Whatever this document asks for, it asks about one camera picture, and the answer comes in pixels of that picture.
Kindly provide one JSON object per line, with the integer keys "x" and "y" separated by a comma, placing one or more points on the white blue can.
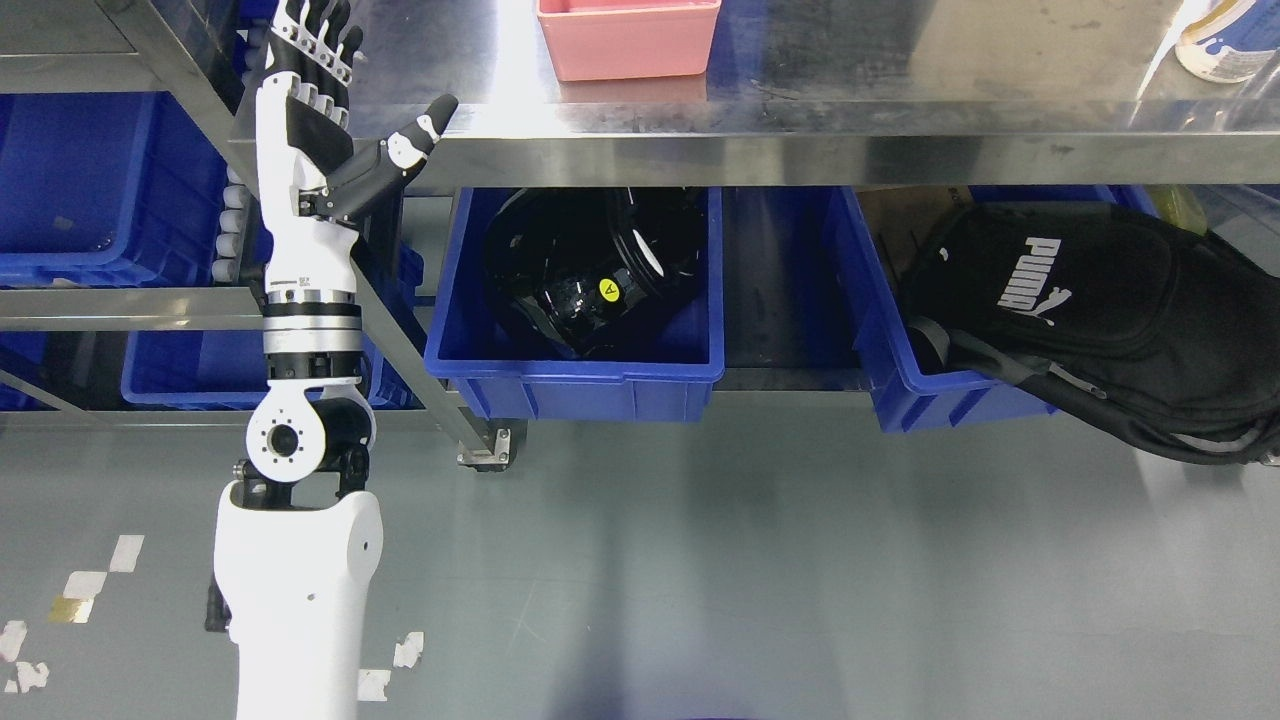
{"x": 1232, "y": 43}

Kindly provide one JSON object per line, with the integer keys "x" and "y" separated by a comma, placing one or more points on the blue bin with backpack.
{"x": 868, "y": 236}

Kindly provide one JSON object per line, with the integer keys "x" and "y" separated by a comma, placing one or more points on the caster wheel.
{"x": 499, "y": 448}

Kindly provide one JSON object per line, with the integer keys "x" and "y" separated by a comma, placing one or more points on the blue bin upper left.
{"x": 107, "y": 190}

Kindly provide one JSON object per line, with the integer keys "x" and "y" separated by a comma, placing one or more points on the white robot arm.
{"x": 298, "y": 535}

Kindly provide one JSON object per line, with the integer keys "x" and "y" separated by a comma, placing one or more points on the blue bin with helmet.
{"x": 668, "y": 377}

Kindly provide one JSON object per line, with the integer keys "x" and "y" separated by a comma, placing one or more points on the black glossy helmet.
{"x": 587, "y": 273}

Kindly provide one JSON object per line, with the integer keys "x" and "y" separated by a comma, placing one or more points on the blue bin lower left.
{"x": 226, "y": 370}

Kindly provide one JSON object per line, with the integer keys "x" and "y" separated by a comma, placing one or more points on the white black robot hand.
{"x": 311, "y": 253}

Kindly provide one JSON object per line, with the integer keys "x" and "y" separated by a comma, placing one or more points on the pink storage box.
{"x": 591, "y": 41}

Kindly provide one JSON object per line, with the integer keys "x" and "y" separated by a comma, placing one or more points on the steel table shelf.
{"x": 802, "y": 93}

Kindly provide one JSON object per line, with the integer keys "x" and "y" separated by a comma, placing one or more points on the black Puma backpack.
{"x": 1161, "y": 337}

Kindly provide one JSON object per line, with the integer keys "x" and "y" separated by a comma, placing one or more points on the steel left shelf rack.
{"x": 64, "y": 347}

